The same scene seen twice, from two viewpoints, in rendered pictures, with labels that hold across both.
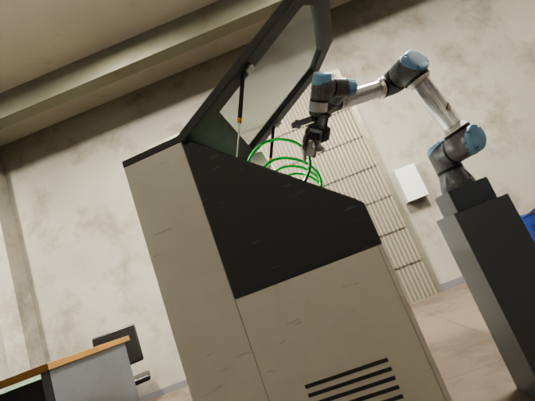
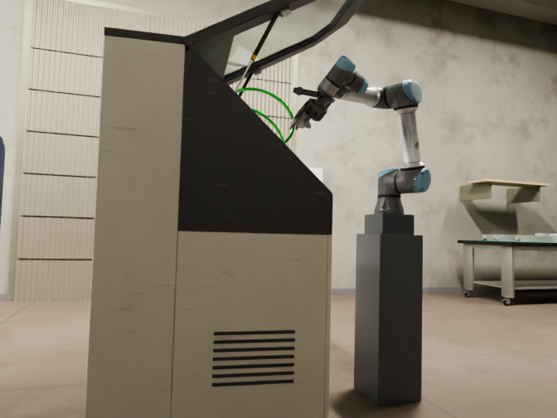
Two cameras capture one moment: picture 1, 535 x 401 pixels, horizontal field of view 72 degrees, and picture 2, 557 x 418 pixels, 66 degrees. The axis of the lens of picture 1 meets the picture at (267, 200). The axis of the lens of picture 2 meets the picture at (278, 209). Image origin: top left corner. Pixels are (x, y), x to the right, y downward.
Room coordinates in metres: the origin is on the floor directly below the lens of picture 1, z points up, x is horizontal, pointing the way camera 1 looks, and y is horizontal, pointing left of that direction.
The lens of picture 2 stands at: (-0.14, 0.45, 0.79)
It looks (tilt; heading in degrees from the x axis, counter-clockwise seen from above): 3 degrees up; 340
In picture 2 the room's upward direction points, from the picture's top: 2 degrees clockwise
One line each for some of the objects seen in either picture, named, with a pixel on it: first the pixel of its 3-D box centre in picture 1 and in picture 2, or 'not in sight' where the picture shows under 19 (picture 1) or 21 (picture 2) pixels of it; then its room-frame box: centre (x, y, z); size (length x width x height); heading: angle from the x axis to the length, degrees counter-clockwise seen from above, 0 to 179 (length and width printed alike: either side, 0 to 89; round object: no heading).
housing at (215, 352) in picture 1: (251, 301); (151, 237); (2.14, 0.29, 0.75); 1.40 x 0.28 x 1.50; 172
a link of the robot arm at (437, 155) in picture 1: (443, 155); (390, 182); (1.72, -0.85, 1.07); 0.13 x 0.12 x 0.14; 24
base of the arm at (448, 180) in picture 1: (454, 178); (389, 205); (1.72, -0.85, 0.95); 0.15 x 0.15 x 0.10
